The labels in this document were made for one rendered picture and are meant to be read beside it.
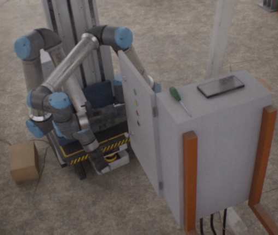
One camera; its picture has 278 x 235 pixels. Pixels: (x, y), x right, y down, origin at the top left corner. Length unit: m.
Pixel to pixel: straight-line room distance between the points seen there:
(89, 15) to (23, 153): 1.23
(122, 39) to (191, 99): 0.78
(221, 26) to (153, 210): 1.37
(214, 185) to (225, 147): 0.21
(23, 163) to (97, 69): 0.92
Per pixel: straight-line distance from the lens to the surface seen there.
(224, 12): 1.78
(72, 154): 2.62
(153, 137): 1.57
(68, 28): 2.52
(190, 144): 1.32
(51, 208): 2.76
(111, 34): 2.08
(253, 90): 1.46
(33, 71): 2.15
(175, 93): 1.39
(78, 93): 2.22
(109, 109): 1.86
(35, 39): 2.08
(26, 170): 2.94
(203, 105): 1.37
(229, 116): 1.39
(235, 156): 1.56
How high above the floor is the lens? 2.07
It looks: 37 degrees down
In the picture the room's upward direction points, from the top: 7 degrees counter-clockwise
